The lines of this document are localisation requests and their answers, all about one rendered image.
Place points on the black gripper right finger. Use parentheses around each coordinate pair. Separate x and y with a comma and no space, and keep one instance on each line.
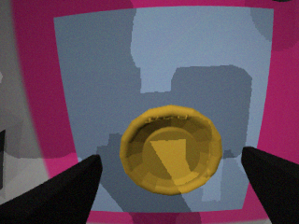
(276,183)

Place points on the grey dish rack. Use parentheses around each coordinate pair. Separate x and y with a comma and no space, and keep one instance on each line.
(2,143)

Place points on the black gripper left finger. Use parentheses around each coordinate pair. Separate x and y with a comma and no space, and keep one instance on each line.
(65,199)

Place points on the yellow plate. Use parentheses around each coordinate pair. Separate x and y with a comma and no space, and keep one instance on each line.
(170,150)

